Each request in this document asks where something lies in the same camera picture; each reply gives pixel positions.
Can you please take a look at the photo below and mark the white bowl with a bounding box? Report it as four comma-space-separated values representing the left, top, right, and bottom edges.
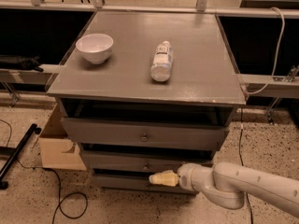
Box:
76, 34, 114, 64

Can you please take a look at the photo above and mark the grey drawer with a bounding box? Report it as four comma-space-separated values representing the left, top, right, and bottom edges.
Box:
93, 175, 196, 195
61, 118, 229, 151
81, 151, 213, 173

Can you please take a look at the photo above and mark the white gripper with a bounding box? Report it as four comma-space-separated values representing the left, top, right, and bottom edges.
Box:
149, 163, 215, 192

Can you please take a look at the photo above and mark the grey top drawer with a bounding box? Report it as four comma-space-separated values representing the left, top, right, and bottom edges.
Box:
61, 118, 229, 151

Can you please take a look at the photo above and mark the clear plastic bottle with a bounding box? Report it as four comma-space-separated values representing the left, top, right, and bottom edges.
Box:
150, 41, 173, 82

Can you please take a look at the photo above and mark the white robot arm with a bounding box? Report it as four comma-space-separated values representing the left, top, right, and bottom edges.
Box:
149, 162, 299, 217

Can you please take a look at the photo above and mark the metal rail bracket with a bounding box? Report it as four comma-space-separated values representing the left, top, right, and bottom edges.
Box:
265, 65, 299, 125

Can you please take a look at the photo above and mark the white hanging cable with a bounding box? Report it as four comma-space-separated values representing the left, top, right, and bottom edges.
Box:
240, 7, 286, 96

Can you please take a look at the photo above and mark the black floor cable left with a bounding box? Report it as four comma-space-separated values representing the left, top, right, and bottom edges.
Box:
0, 119, 89, 224

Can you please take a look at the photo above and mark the grey bottom drawer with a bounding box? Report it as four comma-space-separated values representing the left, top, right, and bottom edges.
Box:
93, 175, 196, 195

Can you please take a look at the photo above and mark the black cloth bundle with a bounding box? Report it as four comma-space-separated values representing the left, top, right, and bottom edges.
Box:
0, 55, 44, 72

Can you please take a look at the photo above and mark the black floor cable right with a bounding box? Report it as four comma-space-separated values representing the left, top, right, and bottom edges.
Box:
238, 107, 254, 224

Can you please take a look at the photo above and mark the black stand leg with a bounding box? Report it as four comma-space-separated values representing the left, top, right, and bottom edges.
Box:
0, 123, 41, 190

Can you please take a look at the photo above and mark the grey drawer cabinet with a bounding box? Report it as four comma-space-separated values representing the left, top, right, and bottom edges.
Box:
46, 10, 247, 196

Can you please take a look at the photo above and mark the black floor cable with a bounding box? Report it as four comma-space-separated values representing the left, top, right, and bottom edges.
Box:
238, 107, 254, 224
0, 119, 89, 224

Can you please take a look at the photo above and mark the cardboard box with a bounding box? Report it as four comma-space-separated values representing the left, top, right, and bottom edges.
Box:
38, 105, 87, 171

